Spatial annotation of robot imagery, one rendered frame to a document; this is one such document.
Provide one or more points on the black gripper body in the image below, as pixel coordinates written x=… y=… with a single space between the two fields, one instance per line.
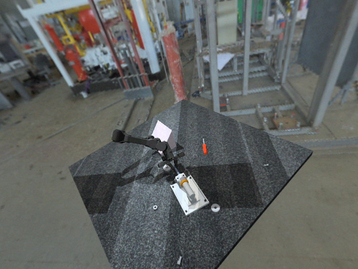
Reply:
x=169 y=155

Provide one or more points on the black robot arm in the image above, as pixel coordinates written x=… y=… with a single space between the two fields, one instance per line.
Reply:
x=120 y=136

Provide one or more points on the white ring washer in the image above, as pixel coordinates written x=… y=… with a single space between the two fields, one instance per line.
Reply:
x=215 y=205

